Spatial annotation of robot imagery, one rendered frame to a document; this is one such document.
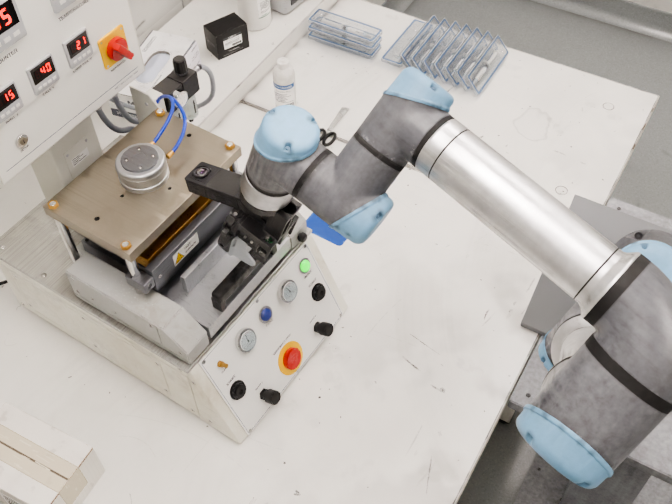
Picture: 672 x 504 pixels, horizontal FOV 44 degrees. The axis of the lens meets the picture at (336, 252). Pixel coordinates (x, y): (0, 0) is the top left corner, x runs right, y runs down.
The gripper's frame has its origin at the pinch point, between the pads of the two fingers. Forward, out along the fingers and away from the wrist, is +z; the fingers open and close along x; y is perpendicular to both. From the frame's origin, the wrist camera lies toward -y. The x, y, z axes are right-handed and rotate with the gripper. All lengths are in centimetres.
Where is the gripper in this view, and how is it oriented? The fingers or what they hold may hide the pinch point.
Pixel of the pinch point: (230, 245)
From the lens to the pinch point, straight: 131.5
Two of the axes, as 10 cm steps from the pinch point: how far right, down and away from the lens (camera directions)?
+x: 5.5, -6.6, 5.2
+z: -2.7, 4.5, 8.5
